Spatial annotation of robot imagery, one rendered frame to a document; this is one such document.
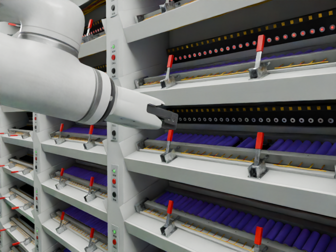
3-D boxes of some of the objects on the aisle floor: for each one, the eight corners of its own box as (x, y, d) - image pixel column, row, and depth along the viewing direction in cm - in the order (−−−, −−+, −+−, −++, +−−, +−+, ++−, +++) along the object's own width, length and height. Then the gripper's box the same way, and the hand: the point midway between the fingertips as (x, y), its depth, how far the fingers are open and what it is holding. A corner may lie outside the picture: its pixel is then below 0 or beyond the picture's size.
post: (42, 333, 145) (37, -37, 139) (35, 323, 151) (30, -30, 146) (80, 314, 158) (76, -23, 152) (72, 306, 165) (68, -17, 159)
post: (124, 450, 94) (121, -125, 88) (108, 428, 101) (105, -108, 95) (169, 408, 108) (169, -92, 102) (152, 390, 115) (152, -79, 109)
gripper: (127, 68, 40) (207, 102, 52) (74, 78, 50) (152, 104, 63) (117, 122, 39) (201, 143, 52) (66, 120, 49) (146, 138, 62)
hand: (167, 120), depth 56 cm, fingers closed
